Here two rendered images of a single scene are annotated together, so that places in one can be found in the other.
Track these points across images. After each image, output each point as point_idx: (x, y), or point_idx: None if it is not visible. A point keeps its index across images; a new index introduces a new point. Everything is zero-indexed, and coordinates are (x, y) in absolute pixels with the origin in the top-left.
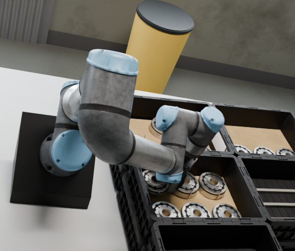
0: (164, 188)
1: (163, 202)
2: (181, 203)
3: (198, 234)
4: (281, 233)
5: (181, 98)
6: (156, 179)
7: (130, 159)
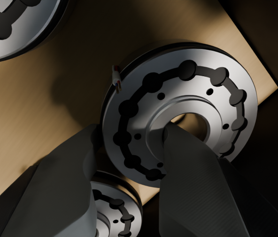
0: (114, 125)
1: (31, 21)
2: (20, 137)
3: None
4: None
5: None
6: (185, 133)
7: None
